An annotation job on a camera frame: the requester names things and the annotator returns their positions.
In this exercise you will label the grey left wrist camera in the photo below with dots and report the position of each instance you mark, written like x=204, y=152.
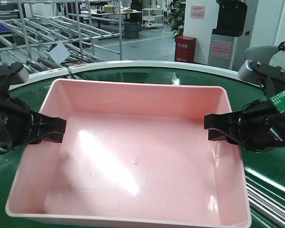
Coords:
x=12, y=74

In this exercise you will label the pink wall notice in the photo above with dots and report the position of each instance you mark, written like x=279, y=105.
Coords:
x=197, y=12

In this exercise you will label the white grey box device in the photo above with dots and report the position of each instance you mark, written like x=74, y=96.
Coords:
x=57, y=52

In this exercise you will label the metal roller rack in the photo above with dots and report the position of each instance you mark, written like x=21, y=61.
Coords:
x=40, y=31

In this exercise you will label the grey armchair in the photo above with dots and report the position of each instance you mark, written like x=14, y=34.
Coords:
x=269, y=55

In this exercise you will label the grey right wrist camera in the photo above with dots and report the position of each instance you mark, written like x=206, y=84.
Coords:
x=269, y=78

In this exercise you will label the pink plastic bin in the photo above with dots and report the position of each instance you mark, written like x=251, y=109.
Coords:
x=133, y=156

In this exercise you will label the white wire shelf cart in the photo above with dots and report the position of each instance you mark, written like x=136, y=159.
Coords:
x=152, y=18

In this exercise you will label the red fire extinguisher cabinet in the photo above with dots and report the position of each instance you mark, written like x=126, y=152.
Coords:
x=184, y=49

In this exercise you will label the green circuit board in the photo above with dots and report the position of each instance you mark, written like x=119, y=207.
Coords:
x=278, y=101

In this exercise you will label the green potted plant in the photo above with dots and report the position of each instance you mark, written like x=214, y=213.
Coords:
x=178, y=17

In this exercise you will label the white outer conveyor rim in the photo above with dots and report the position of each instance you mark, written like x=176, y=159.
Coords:
x=64, y=71

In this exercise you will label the dark grey crate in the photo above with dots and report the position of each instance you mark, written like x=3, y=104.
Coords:
x=131, y=30

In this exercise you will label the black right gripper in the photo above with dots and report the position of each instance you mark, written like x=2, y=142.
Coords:
x=262, y=127

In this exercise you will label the black water dispenser stand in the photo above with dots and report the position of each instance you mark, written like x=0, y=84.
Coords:
x=230, y=26

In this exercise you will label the steel conveyor rollers front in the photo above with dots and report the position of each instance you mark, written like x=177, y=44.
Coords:
x=266, y=202

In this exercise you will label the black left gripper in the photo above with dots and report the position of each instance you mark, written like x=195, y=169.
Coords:
x=19, y=125

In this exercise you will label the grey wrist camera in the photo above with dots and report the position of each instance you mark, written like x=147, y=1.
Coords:
x=12, y=74
x=269, y=78

